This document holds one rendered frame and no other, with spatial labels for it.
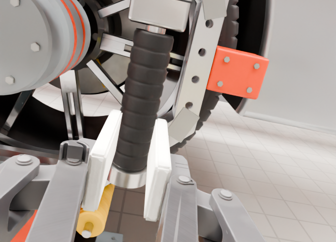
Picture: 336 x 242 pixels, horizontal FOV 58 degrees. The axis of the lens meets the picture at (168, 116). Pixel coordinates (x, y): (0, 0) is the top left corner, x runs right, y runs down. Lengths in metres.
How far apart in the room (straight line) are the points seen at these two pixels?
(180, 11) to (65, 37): 0.18
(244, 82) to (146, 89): 0.27
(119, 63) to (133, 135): 0.49
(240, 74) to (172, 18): 0.26
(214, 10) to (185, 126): 0.19
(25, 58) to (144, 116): 0.16
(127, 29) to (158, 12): 0.48
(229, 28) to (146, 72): 0.34
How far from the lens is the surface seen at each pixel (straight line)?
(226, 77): 0.50
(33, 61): 0.37
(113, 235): 1.07
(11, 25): 0.37
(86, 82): 0.78
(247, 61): 0.51
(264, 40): 0.68
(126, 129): 0.28
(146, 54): 0.26
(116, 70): 0.76
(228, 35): 0.58
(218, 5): 0.49
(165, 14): 0.26
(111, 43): 0.60
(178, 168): 0.16
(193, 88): 0.50
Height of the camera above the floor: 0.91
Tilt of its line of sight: 17 degrees down
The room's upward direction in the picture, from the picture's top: 13 degrees clockwise
